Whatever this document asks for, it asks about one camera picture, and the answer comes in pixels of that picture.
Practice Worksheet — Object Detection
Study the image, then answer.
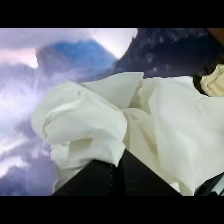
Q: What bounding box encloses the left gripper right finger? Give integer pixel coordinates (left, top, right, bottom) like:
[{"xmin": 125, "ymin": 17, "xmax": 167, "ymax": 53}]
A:
[{"xmin": 118, "ymin": 149, "xmax": 183, "ymax": 197}]

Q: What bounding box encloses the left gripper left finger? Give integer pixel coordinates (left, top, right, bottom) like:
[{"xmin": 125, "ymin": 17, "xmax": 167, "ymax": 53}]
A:
[{"xmin": 53, "ymin": 159, "xmax": 119, "ymax": 197}]

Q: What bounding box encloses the white shirt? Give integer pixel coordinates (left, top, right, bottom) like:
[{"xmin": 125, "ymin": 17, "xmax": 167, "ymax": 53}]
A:
[{"xmin": 31, "ymin": 71, "xmax": 224, "ymax": 197}]

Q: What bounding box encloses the cream garment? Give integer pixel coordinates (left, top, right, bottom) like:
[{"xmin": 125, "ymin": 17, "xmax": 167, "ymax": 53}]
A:
[{"xmin": 199, "ymin": 64, "xmax": 224, "ymax": 98}]

